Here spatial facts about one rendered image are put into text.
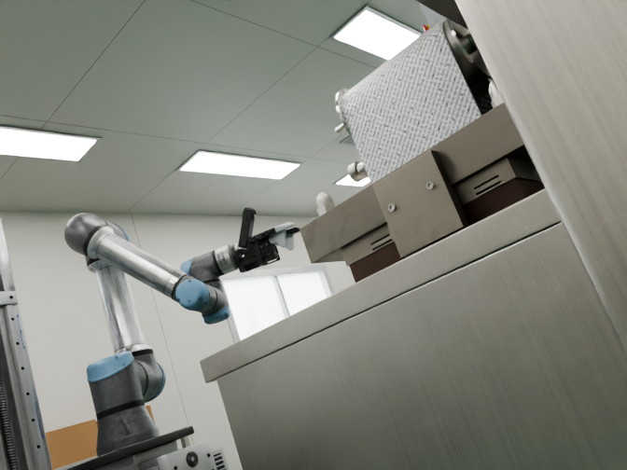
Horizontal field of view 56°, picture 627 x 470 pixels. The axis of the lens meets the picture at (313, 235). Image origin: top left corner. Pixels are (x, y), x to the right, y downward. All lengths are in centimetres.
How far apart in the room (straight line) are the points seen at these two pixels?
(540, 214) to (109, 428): 116
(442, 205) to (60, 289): 421
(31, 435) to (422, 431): 98
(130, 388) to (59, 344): 311
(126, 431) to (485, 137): 110
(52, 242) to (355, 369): 425
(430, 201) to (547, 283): 19
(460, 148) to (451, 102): 25
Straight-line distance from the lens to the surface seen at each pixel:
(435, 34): 107
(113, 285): 175
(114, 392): 155
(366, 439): 83
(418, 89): 106
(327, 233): 90
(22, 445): 152
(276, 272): 618
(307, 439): 90
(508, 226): 69
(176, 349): 512
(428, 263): 73
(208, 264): 164
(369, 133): 110
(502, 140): 76
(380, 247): 85
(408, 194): 79
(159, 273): 155
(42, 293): 474
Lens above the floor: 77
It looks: 15 degrees up
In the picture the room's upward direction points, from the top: 20 degrees counter-clockwise
